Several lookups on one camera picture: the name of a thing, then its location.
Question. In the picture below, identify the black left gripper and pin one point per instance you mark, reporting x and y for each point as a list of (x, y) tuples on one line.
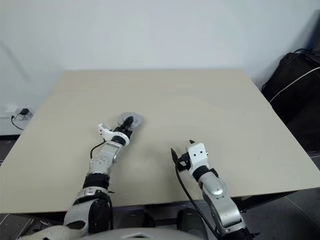
[(122, 130)]

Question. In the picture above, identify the silver motor lid with circuit board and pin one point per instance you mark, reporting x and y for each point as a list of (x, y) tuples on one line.
[(137, 117)]

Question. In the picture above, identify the grey robot torso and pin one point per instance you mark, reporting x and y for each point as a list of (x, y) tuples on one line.
[(150, 235)]

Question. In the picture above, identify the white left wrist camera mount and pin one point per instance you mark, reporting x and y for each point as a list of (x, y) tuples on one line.
[(106, 135)]

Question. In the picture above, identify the black bag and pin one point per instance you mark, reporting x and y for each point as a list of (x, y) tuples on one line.
[(300, 105)]

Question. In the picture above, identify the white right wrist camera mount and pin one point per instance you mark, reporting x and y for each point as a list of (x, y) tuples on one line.
[(197, 155)]

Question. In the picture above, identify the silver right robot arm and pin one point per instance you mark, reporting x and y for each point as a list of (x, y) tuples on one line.
[(220, 200)]

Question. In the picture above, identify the white wall socket box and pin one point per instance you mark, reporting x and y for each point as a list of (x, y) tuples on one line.
[(23, 117)]

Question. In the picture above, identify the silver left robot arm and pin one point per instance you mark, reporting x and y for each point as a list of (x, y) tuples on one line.
[(100, 162)]

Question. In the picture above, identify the dark rounded shape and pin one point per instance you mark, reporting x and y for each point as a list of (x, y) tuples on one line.
[(192, 221), (140, 218)]

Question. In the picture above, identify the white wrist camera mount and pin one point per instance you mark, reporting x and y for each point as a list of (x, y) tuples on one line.
[(106, 135), (197, 155)]

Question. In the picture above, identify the dark table frame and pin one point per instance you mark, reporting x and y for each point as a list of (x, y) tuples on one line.
[(265, 200)]

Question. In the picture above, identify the black power adapter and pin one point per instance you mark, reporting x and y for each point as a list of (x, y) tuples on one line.
[(24, 112)]

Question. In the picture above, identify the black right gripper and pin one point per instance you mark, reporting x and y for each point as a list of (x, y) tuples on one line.
[(183, 160)]

